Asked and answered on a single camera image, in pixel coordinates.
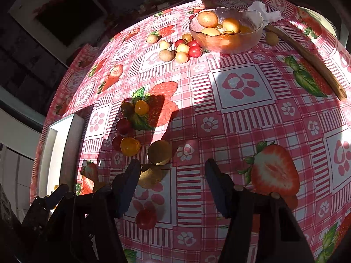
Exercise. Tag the brown kiwi fruit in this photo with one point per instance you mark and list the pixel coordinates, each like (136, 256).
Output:
(151, 175)
(160, 152)

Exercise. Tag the pale round fruit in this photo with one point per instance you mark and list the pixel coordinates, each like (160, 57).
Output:
(152, 39)

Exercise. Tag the yellow cherry tomato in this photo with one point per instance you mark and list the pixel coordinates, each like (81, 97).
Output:
(130, 146)

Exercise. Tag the pink strawberry pattern tablecloth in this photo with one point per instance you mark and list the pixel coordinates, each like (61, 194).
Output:
(264, 115)

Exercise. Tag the glass fruit bowl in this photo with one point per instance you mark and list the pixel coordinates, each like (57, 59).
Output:
(237, 31)

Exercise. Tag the wooden stick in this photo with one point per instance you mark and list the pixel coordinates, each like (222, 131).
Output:
(319, 66)

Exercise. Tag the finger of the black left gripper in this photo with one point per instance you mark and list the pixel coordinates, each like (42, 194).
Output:
(40, 209)

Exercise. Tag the red cherry tomato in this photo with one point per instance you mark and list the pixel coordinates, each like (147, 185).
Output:
(124, 126)
(116, 142)

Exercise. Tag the white shallow tray box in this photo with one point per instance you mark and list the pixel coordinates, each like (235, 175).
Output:
(62, 152)

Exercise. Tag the small orange tomato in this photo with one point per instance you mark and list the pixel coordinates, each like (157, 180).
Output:
(141, 108)

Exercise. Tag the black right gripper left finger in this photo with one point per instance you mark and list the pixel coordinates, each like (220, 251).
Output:
(123, 188)

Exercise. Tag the orange in bowl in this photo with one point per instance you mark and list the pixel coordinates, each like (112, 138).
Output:
(207, 19)

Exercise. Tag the white crumpled tissue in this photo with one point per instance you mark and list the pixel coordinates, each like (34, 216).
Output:
(268, 17)

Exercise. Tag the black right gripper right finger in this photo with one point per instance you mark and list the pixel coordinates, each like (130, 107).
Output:
(226, 194)

